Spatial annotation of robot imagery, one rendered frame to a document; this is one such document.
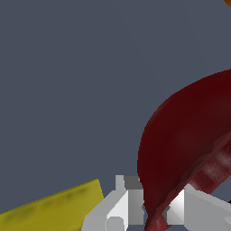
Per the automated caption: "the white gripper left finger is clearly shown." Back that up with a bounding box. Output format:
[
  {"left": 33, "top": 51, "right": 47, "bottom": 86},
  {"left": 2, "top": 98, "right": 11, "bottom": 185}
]
[{"left": 80, "top": 174, "right": 146, "bottom": 231}]

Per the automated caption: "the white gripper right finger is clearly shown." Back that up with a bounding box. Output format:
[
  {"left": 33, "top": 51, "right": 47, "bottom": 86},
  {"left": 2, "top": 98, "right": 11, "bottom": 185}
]
[{"left": 165, "top": 183, "right": 231, "bottom": 231}]

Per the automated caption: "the yellow box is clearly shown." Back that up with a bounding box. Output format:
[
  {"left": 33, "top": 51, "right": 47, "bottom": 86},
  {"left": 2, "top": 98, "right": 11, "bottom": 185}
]
[{"left": 0, "top": 178, "right": 105, "bottom": 231}]

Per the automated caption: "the dark red bowl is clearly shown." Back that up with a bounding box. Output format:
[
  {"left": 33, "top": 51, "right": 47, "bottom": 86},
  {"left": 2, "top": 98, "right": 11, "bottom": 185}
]
[{"left": 136, "top": 69, "right": 231, "bottom": 231}]

